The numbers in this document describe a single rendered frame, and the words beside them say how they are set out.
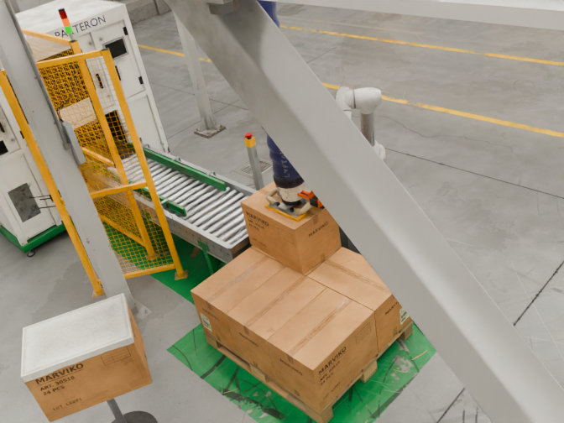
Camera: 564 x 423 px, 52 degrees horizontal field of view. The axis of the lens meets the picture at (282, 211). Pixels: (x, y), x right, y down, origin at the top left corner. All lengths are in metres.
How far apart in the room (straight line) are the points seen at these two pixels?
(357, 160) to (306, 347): 3.07
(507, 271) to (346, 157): 4.37
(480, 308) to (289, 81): 0.31
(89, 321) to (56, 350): 0.24
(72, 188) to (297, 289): 1.74
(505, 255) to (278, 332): 2.18
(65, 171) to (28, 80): 0.67
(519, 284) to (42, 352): 3.40
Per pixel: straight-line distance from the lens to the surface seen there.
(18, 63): 4.02
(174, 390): 4.38
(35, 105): 4.09
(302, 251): 4.00
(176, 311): 4.95
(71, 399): 3.62
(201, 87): 7.45
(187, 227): 4.81
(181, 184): 5.51
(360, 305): 3.84
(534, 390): 0.66
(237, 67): 0.63
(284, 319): 3.83
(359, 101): 4.12
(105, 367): 3.47
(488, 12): 0.40
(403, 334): 4.31
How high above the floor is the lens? 3.23
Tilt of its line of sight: 34 degrees down
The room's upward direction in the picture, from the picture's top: 11 degrees counter-clockwise
